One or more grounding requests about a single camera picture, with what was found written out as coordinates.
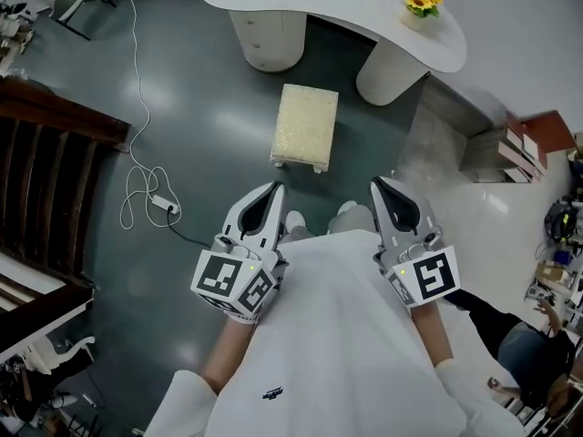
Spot black power cable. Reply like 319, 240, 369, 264
165, 210, 214, 249

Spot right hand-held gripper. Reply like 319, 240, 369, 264
369, 175, 463, 310

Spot pile of white equipment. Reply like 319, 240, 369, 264
0, 0, 37, 75

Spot cream cushioned stool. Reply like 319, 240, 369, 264
270, 83, 341, 174

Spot person's white left shoe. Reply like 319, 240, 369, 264
284, 209, 307, 232

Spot white power strip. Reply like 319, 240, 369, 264
150, 194, 182, 216

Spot person's right forearm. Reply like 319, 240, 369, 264
411, 299, 455, 369

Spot red and white boxes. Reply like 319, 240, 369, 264
495, 109, 578, 185

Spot white machine part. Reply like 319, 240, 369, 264
26, 334, 97, 377

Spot cluttered equipment shelf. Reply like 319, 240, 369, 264
523, 192, 583, 331

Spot sunflowers in white pot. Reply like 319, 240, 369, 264
395, 0, 445, 32

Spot person's left forearm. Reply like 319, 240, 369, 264
199, 312, 257, 396

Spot grey carpeted step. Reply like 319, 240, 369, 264
409, 74, 521, 185

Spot white power cable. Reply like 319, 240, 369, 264
118, 0, 173, 232

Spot person's white shirt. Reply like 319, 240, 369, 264
144, 230, 526, 437

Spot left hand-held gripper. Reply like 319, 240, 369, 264
189, 180, 290, 326

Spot dark wooden slatted furniture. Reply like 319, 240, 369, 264
0, 76, 132, 331

